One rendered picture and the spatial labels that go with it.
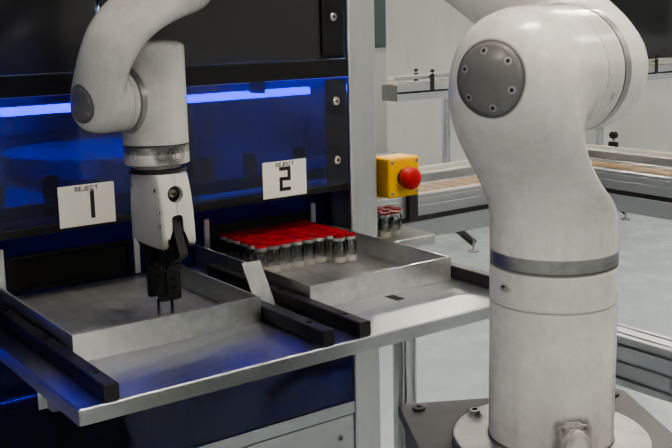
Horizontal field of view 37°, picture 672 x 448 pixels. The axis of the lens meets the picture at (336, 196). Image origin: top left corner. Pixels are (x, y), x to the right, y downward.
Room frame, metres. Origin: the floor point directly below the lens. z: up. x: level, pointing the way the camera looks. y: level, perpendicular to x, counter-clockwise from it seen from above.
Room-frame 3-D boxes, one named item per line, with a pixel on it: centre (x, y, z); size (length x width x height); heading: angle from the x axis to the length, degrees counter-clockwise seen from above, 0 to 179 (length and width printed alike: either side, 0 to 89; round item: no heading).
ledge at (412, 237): (1.82, -0.09, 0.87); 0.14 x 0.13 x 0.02; 36
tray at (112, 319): (1.34, 0.31, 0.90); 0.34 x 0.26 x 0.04; 36
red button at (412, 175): (1.74, -0.13, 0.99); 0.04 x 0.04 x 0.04; 36
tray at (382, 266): (1.54, 0.03, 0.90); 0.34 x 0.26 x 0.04; 36
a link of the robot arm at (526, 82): (0.89, -0.18, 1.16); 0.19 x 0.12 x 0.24; 141
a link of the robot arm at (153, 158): (1.27, 0.23, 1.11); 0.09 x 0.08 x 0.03; 36
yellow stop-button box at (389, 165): (1.78, -0.10, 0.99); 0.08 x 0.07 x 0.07; 36
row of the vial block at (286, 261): (1.57, 0.06, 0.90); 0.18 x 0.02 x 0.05; 126
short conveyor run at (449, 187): (2.06, -0.25, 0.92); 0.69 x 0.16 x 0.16; 126
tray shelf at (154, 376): (1.38, 0.13, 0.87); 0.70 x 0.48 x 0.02; 126
